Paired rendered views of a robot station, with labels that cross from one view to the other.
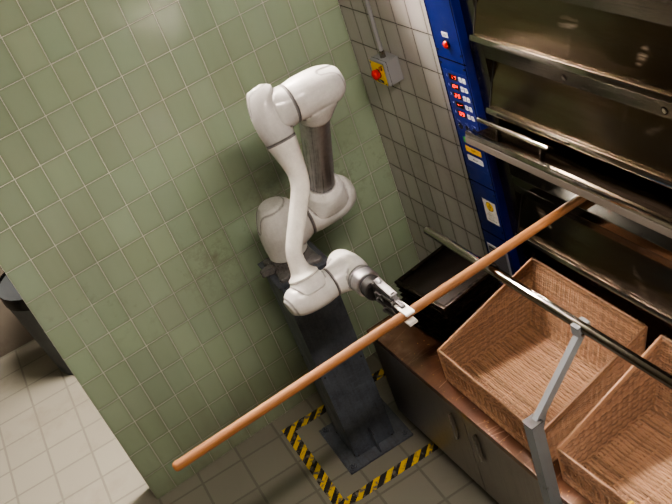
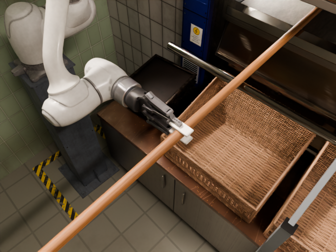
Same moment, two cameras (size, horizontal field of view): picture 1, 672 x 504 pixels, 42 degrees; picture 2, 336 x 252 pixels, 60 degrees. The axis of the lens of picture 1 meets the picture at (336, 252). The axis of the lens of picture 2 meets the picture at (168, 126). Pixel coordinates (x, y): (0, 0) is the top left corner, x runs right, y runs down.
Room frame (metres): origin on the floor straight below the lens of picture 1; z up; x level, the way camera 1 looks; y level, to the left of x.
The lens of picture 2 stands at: (1.58, 0.14, 1.89)
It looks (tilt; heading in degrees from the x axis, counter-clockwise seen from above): 53 degrees down; 332
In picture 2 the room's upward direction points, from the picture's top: straight up
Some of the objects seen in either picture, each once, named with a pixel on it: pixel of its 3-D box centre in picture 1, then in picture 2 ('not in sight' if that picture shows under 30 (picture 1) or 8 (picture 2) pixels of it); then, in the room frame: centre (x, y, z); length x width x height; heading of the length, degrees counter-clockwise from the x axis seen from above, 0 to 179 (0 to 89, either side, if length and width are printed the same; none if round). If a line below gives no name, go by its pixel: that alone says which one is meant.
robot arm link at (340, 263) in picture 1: (344, 269); (103, 78); (2.32, 0.00, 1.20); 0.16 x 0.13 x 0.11; 19
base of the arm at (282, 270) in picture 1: (286, 258); (35, 60); (2.75, 0.18, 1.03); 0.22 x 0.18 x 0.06; 106
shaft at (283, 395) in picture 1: (422, 303); (195, 119); (2.02, -0.19, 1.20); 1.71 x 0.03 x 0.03; 109
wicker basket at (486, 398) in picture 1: (539, 354); (234, 140); (2.12, -0.52, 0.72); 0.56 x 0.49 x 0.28; 18
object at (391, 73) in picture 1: (386, 68); not in sight; (3.07, -0.42, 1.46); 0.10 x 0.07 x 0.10; 19
